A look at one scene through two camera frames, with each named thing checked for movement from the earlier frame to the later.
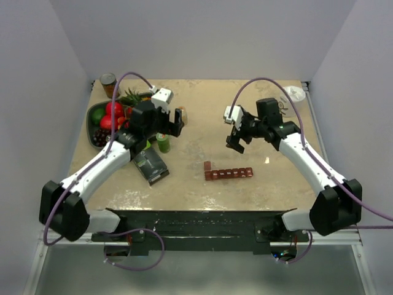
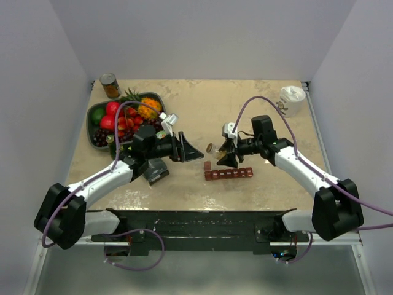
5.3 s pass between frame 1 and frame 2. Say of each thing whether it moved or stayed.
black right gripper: moved
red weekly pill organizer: stayed
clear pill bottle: moved
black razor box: stayed
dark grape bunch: stayed
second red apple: stayed
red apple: stayed
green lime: stayed
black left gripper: moved
